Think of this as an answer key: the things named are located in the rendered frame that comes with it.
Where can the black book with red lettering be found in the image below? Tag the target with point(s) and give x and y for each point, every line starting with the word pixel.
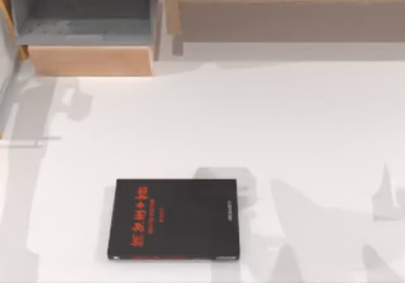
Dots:
pixel 177 223

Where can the pale wooden drawer front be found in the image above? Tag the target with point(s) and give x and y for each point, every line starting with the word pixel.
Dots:
pixel 90 59

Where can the wooden cupboard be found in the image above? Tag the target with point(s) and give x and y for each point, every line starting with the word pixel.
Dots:
pixel 284 14

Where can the pulled-out drawer with grey inside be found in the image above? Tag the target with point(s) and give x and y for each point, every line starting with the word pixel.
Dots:
pixel 88 17

